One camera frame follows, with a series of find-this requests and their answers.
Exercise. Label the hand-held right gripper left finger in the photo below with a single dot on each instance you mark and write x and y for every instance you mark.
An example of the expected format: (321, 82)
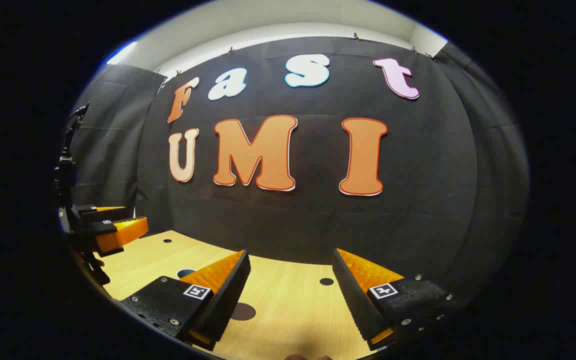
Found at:
(228, 305)

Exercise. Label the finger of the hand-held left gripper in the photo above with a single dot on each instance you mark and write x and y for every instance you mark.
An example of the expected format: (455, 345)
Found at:
(123, 232)
(100, 212)

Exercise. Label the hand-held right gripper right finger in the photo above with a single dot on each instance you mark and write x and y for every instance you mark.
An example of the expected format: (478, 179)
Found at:
(355, 300)

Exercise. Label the round brown coaster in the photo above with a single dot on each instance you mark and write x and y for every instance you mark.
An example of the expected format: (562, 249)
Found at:
(243, 311)

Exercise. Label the wooden desktop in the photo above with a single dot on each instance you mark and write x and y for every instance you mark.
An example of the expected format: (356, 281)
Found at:
(288, 310)

